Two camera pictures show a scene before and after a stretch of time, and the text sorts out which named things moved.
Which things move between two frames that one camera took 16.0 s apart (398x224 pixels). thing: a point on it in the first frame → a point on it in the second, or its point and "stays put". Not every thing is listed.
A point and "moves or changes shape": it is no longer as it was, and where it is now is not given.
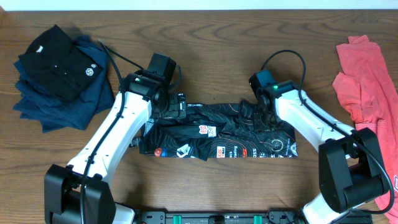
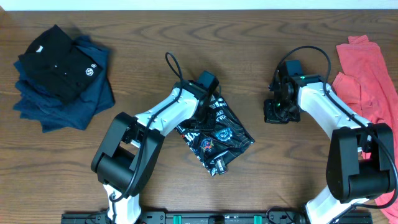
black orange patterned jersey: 223,130 moves or changes shape
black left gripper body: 173,111 → 205,122
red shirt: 368,85 stays put
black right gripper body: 263,122 → 280,112
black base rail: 231,217 stays put
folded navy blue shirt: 78,112 stays put
